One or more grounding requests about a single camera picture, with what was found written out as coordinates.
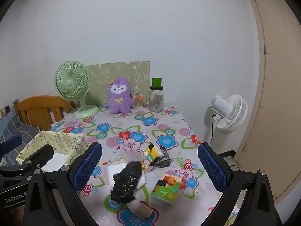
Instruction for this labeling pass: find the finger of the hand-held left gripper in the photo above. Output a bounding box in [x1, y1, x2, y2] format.
[0, 135, 23, 157]
[16, 144, 55, 173]

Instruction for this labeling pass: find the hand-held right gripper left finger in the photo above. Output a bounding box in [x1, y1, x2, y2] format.
[23, 142, 103, 226]

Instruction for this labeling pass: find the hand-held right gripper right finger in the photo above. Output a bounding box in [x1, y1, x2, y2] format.
[197, 142, 283, 226]

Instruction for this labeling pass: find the yellow cartoon paper bag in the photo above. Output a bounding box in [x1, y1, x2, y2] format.
[16, 131, 88, 172]

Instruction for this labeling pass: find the black plastic bag roll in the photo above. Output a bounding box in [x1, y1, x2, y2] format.
[110, 161, 143, 204]

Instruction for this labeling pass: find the yellow cartoon print packet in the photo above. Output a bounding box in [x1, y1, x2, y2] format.
[142, 142, 160, 164]

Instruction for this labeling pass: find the blue grey bedding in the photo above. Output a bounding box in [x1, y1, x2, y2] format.
[0, 115, 39, 167]

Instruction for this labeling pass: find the wooden chair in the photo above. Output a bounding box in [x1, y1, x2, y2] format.
[14, 95, 76, 131]

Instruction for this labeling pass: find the grey sock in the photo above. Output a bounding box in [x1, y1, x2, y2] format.
[150, 147, 172, 167]

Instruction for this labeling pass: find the green tissue pack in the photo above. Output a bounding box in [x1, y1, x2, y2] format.
[150, 172, 182, 205]

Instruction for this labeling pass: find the white standing fan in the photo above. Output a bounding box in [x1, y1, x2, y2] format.
[204, 94, 248, 146]

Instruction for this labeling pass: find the floral tablecloth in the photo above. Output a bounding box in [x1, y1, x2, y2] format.
[47, 104, 240, 226]

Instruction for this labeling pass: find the cardboard tube roll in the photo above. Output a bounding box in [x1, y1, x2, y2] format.
[128, 199, 153, 218]

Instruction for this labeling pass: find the purple plush toy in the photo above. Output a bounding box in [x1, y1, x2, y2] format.
[108, 77, 133, 115]

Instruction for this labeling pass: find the green desk fan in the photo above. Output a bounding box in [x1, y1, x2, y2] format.
[55, 61, 100, 118]

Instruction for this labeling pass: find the cotton swab jar orange lid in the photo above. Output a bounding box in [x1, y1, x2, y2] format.
[134, 95, 144, 109]

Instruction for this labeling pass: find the glass jar green lid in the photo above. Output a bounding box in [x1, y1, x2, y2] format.
[150, 78, 164, 113]

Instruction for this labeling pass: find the beige door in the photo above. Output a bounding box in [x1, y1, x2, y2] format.
[235, 0, 301, 205]

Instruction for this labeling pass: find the green cartoon print board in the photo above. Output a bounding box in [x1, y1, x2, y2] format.
[87, 61, 151, 106]

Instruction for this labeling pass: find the black fan cable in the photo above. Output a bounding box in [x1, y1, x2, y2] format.
[210, 114, 218, 144]

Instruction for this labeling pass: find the white desk fan cable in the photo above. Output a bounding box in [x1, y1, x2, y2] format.
[50, 107, 83, 126]

